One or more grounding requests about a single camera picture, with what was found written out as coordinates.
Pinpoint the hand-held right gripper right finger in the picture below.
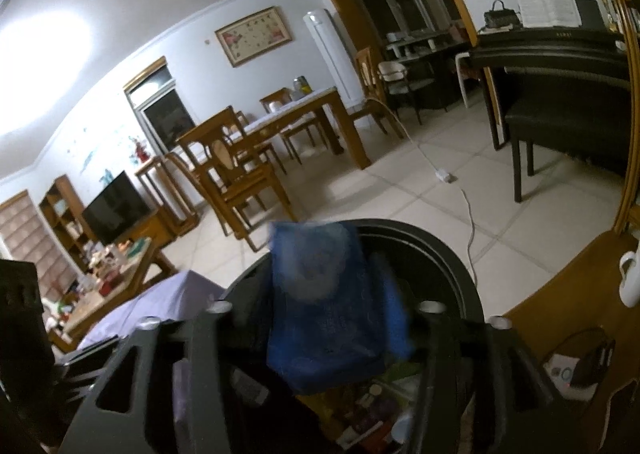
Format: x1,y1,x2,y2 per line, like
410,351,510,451
377,256,577,454

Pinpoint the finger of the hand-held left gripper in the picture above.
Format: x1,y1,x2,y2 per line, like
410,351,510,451
54,334,125,381

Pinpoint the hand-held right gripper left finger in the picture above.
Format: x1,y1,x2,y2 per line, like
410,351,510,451
60,266,276,454

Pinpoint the blue snack packet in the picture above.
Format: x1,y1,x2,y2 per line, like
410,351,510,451
266,220,390,396

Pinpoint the black round trash bin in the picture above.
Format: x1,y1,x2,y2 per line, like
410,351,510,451
220,218,487,454

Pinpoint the wooden coffee table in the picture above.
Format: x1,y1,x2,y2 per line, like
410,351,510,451
46,236,177,354

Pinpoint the wooden framed window blind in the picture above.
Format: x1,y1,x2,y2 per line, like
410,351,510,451
0,190,77,295

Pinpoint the pile of colourful wrappers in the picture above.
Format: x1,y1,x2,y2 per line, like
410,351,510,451
300,359,427,454

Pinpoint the wooden television cabinet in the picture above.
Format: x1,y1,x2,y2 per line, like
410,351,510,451
112,213,179,261

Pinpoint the wooden shelf unit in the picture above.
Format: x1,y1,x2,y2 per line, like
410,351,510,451
38,175,99,261

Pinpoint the wooden dining chair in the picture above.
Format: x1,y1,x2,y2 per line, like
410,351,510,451
165,150,299,253
259,88,332,165
352,46,407,141

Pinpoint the square wooden stand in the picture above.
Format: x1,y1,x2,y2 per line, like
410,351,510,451
135,155,202,235

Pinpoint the black television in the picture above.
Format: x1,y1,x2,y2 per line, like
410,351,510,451
81,171,154,245

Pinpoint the wooden side table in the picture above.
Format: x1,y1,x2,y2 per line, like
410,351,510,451
499,228,640,454

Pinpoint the white power strip with light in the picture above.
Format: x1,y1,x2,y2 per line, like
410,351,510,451
542,353,602,401

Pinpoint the black power adapter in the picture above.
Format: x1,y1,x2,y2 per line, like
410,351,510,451
569,338,617,388

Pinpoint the wooden dining table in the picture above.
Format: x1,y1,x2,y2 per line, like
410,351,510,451
225,86,372,171

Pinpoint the wooden framed glass door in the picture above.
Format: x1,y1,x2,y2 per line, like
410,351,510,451
123,56,197,155

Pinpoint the white seat armchair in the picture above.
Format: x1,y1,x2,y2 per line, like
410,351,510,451
377,60,437,125

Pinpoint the white mug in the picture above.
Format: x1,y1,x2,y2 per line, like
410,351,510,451
618,250,640,308

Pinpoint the white plastic stool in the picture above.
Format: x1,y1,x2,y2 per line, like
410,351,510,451
454,52,484,109

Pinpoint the black piano bench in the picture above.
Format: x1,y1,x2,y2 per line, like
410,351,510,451
504,92,632,205

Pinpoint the dark desk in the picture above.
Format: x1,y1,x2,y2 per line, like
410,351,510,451
384,31,472,110

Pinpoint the white standing air conditioner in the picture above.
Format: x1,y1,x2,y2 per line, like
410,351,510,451
303,8,369,113

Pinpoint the black piano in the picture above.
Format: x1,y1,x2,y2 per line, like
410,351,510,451
467,0,634,151

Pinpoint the dark handbag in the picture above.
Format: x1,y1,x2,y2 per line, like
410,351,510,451
483,0,521,30

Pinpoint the open music book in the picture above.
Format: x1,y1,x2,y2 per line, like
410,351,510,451
514,0,584,29

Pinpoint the white cable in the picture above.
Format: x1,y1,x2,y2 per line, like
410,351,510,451
366,98,477,281

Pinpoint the thin black cable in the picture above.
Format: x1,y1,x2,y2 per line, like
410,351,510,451
544,326,609,366

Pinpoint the framed wall picture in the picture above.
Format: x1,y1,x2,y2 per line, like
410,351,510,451
215,6,295,68

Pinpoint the curved wooden frame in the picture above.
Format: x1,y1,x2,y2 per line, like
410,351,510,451
604,0,640,235

